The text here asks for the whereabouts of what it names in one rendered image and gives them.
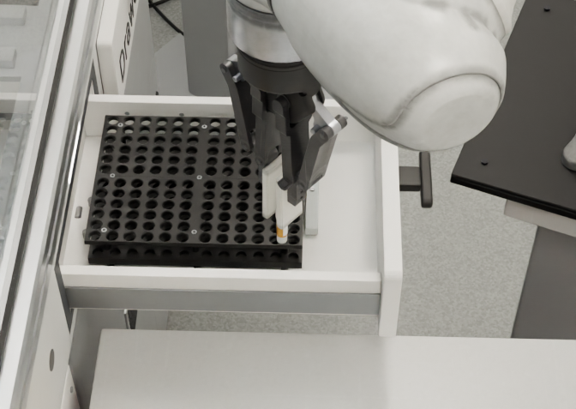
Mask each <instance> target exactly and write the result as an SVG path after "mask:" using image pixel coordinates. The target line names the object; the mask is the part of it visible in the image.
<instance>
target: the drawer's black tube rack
mask: <svg viewBox="0 0 576 409"><path fill-rule="evenodd" d="M111 120H117V121H118V122H117V123H116V124H109V122H110V121H111ZM129 120H131V121H134V123H133V124H131V125H127V124H126V122H127V121H129ZM143 121H149V122H150V124H148V125H143V124H141V123H142V122H143ZM160 121H165V122H167V124H165V125H158V122H160ZM175 122H182V123H183V124H182V125H180V126H176V125H174V123H175ZM193 122H197V123H199V124H198V125H197V126H191V125H190V124H191V123H193ZM215 122H217V123H220V125H219V126H217V127H213V126H212V125H211V123H215ZM228 123H236V119H235V118H234V117H161V116H119V115H105V121H104V127H103V132H102V137H101V143H100V148H99V157H98V163H97V168H96V173H95V179H94V184H93V193H92V199H91V204H90V209H89V214H88V219H87V229H86V234H85V239H84V242H85V244H90V247H89V252H88V258H87V259H88V263H89V264H106V266H113V267H115V266H114V264H122V265H160V266H194V268H201V267H235V268H281V270H289V268H302V265H303V250H292V249H285V248H284V245H285V244H280V243H278V241H277V232H276V217H275V214H273V215H272V216H271V217H270V218H268V219H266V218H265V217H263V216H262V183H260V180H259V178H258V174H259V173H258V164H257V162H256V161H255V154H254V153H253V152H252V151H251V150H250V151H249V152H247V151H245V150H244V149H243V148H242V146H241V143H240V139H239V134H238V131H237V126H234V127H229V126H228V125H227V124H228ZM110 129H114V130H116V131H117V132H116V133H107V132H108V131H109V130H110ZM128 129H130V130H132V131H133V132H132V133H125V130H128ZM143 130H148V131H149V133H148V134H141V133H140V132H141V131H143ZM160 130H163V131H165V133H164V134H156V133H157V132H158V131H160ZM175 131H181V132H182V134H181V135H176V134H172V133H173V132H175ZM191 131H196V132H198V134H197V135H190V134H189V133H190V132H191ZM214 131H216V132H219V134H218V135H210V133H212V132H214ZM228 132H234V133H235V135H227V133H228ZM106 141H107V142H106ZM102 161H104V162H102ZM101 170H102V172H101ZM97 195H98V196H97ZM96 204H97V205H96ZM95 205H96V207H95ZM93 216H94V217H93ZM92 227H93V228H92ZM90 237H91V239H90Z"/></svg>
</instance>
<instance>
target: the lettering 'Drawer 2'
mask: <svg viewBox="0 0 576 409"><path fill-rule="evenodd" d="M134 3H136V0H134ZM131 11H132V12H131ZM130 14H131V17H130ZM132 16H133V17H134V6H133V0H132V5H131V3H130V12H129V19H130V23H131V26H132ZM128 26H129V22H128V23H127V28H126V33H127V30H128V35H127V42H128V45H129V40H130V29H128ZM128 37H129V39H128ZM122 54H123V62H124V68H123V72H122V65H121V57H122ZM119 63H120V69H121V75H122V81H123V78H124V71H125V57H124V51H123V49H122V50H121V55H120V60H119Z"/></svg>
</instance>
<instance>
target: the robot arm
mask: <svg viewBox="0 0 576 409"><path fill-rule="evenodd" d="M515 3H516V0H226V14H227V28H228V32H229V34H230V36H231V39H232V40H233V42H234V44H235V45H236V46H237V52H236V53H235V54H234V55H232V56H231V57H229V58H228V59H226V60H225V61H224V62H223V63H222V64H221V65H220V66H219V67H220V70H221V72H222V74H223V76H224V78H225V80H226V83H227V85H228V88H229V92H230V96H231V103H232V107H233V111H234V115H235V119H236V124H237V131H238V134H239V139H240V143H241V146H242V148H243V149H244V150H245V151H247V152H249V151H250V150H251V151H252V152H253V153H254V154H255V161H256V162H257V164H258V173H259V174H258V178H259V180H260V183H262V216H263V217H265V218H266V219H268V218H270V217H271V216H272V215H273V214H275V211H276V208H277V227H278V228H279V229H284V228H286V227H287V226H288V225H289V224H290V223H291V222H292V221H293V220H294V219H296V218H297V217H298V216H299V215H300V214H302V213H303V199H305V197H306V196H307V190H308V189H310V188H311V187H312V186H313V185H314V184H316V183H317V182H318V181H319V180H321V179H322V178H323V177H324V176H325V174H326V171H327V166H328V163H329V160H330V158H331V154H332V151H333V147H334V144H335V141H336V138H337V135H338V133H339V132H340V131H341V130H342V129H343V128H344V127H345V126H346V125H347V121H346V119H345V118H344V117H343V116H342V115H337V116H336V117H333V116H332V114H331V113H330V112H329V111H328V110H327V108H326V107H325V106H324V102H325V95H324V93H323V91H322V88H321V86H322V87H323V88H324V89H325V90H326V91H327V92H328V93H329V94H330V95H331V97H332V98H333V99H334V100H335V101H336V102H337V103H338V104H339V105H340V106H341V107H342V108H343V109H344V110H345V111H347V112H348V113H349V114H350V115H351V116H352V117H353V118H354V119H356V120H357V121H358V122H359V123H360V124H361V125H362V126H363V127H365V128H366V129H367V130H369V131H370V132H372V133H373V134H375V135H377V136H378V137H380V138H381V139H382V140H384V141H387V142H389V143H391V144H393V145H394V146H397V147H401V148H403V149H406V150H410V151H416V152H427V151H442V150H447V149H450V148H453V147H457V146H459V145H461V144H463V143H465V142H467V141H469V140H470V139H472V138H473V137H475V136H476V135H478V134H479V133H480V132H481V131H482V130H483V129H485V127H486V126H487V125H488V124H489V123H490V121H491V120H492V118H493V117H494V115H495V113H496V112H497V110H498V109H499V107H500V105H501V102H502V101H503V97H504V93H505V86H506V77H507V62H506V56H505V52H504V50H503V48H502V46H501V44H500V42H501V40H502V39H503V38H504V37H505V36H506V35H507V34H508V33H510V32H511V30H512V15H513V7H514V4H515ZM312 116H313V118H314V122H313V125H314V127H313V128H312V129H310V132H311V134H313V135H312V136H311V137H310V139H309V120H310V119H311V118H312ZM252 129H255V131H254V132H252V133H251V134H250V131H251V130H252ZM280 152H281V155H280V156H278V155H279V153H280Z"/></svg>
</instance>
